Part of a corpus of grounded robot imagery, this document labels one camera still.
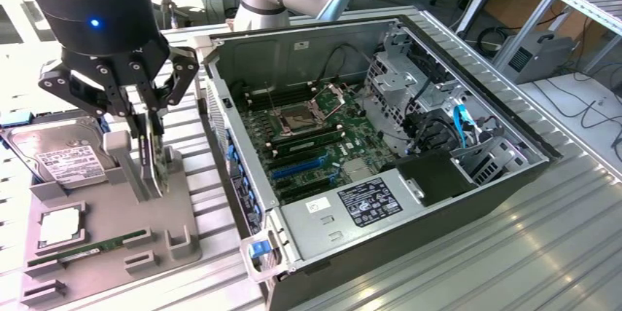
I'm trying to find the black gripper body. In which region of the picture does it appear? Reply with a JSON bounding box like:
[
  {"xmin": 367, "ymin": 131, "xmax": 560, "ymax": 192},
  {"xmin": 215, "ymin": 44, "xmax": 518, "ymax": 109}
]
[{"xmin": 22, "ymin": 0, "xmax": 172, "ymax": 70}]

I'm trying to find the graphics card with fan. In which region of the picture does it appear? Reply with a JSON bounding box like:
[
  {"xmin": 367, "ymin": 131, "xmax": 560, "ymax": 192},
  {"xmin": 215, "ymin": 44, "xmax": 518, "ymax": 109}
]
[{"xmin": 128, "ymin": 105, "xmax": 172, "ymax": 201}]

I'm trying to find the silver hard disk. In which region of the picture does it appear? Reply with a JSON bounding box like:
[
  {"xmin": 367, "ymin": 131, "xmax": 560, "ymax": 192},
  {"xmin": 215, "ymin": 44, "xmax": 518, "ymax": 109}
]
[{"xmin": 0, "ymin": 114, "xmax": 123, "ymax": 190}]

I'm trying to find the thin locking lever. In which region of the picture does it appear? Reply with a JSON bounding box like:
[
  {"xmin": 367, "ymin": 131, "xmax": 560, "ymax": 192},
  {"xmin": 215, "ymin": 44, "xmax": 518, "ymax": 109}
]
[{"xmin": 264, "ymin": 80, "xmax": 281, "ymax": 117}]

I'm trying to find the CPU socket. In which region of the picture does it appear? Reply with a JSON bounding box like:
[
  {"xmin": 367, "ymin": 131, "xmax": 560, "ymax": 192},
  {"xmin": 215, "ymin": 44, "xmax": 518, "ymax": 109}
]
[{"xmin": 273, "ymin": 105, "xmax": 331, "ymax": 137}]

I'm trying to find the metal socket cover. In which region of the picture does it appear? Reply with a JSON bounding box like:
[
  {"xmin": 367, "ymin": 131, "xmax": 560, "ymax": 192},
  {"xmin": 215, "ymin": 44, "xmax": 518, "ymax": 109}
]
[{"xmin": 308, "ymin": 83, "xmax": 348, "ymax": 119}]

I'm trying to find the green RAM stick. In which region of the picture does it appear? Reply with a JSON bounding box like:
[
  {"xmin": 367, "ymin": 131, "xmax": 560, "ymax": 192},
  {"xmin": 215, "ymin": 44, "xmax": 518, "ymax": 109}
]
[
  {"xmin": 273, "ymin": 138, "xmax": 337, "ymax": 156},
  {"xmin": 26, "ymin": 229, "xmax": 149, "ymax": 267}
]

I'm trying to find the grey parts rack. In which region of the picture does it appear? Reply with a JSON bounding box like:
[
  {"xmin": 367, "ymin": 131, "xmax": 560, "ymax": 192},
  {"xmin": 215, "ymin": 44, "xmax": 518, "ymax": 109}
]
[{"xmin": 16, "ymin": 130, "xmax": 203, "ymax": 310}]

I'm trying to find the blue expansion slot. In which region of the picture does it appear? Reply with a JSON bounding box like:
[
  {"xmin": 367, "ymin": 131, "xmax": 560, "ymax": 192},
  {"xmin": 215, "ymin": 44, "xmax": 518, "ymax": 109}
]
[{"xmin": 269, "ymin": 157, "xmax": 327, "ymax": 181}]

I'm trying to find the silver CPU chip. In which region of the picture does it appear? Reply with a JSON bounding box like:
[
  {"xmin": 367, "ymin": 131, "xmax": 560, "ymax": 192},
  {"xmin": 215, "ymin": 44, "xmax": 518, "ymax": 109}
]
[{"xmin": 37, "ymin": 208, "xmax": 81, "ymax": 243}]

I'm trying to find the black expansion slot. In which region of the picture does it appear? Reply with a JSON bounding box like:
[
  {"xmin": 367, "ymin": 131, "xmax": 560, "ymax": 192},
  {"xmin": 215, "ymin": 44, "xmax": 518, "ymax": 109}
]
[
  {"xmin": 277, "ymin": 176, "xmax": 327, "ymax": 191},
  {"xmin": 284, "ymin": 184, "xmax": 336, "ymax": 201}
]

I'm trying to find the green motherboard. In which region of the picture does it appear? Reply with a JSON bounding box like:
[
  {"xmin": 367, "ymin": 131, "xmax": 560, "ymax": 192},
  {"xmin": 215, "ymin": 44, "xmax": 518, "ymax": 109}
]
[{"xmin": 237, "ymin": 79, "xmax": 404, "ymax": 206}]

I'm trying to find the metal disk bay cage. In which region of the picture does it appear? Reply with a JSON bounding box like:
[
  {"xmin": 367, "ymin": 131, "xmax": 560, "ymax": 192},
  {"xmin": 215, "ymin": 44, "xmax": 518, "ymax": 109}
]
[{"xmin": 363, "ymin": 23, "xmax": 470, "ymax": 151}]

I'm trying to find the silver chipset heat sink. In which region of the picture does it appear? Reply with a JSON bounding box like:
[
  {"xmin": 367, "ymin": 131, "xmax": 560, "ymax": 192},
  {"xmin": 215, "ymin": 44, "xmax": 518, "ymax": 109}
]
[{"xmin": 341, "ymin": 160, "xmax": 373, "ymax": 181}]

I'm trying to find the blue case latch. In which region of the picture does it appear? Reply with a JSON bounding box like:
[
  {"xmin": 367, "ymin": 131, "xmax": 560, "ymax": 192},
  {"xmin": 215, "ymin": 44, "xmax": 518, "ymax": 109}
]
[{"xmin": 247, "ymin": 240, "xmax": 271, "ymax": 258}]

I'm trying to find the grey power supply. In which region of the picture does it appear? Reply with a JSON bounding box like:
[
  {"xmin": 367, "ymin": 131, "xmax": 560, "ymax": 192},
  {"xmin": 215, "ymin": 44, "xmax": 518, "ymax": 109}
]
[{"xmin": 277, "ymin": 171, "xmax": 431, "ymax": 267}]

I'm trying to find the black plastic air shroud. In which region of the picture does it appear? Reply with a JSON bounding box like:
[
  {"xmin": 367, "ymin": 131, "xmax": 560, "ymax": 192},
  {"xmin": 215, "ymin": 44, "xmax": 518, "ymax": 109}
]
[{"xmin": 377, "ymin": 150, "xmax": 480, "ymax": 208}]

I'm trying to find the open black PC case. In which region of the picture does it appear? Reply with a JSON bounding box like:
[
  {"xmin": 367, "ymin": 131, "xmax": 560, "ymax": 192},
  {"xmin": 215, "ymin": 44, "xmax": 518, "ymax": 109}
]
[{"xmin": 188, "ymin": 14, "xmax": 564, "ymax": 311}]

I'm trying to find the grey floor computer box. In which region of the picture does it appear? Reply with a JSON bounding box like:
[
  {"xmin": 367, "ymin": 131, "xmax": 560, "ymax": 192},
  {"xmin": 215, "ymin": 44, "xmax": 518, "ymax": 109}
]
[{"xmin": 504, "ymin": 32, "xmax": 578, "ymax": 84}]

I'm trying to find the looped black wire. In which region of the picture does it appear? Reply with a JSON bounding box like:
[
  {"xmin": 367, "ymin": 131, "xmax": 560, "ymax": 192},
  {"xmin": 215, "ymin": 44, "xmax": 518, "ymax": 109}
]
[{"xmin": 313, "ymin": 44, "xmax": 375, "ymax": 84}]

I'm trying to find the black wire bundle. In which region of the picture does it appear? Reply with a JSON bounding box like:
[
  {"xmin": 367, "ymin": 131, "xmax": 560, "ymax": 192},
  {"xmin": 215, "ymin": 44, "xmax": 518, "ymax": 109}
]
[{"xmin": 401, "ymin": 112, "xmax": 460, "ymax": 154}]

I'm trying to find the blue disk wire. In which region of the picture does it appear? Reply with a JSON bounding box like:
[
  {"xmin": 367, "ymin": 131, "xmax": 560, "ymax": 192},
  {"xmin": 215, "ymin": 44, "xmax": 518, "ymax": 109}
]
[{"xmin": 451, "ymin": 105, "xmax": 475, "ymax": 150}]

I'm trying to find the aluminium profile frame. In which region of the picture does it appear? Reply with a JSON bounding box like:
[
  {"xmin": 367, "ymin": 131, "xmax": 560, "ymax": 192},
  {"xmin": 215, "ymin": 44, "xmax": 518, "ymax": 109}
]
[{"xmin": 490, "ymin": 0, "xmax": 622, "ymax": 75}]

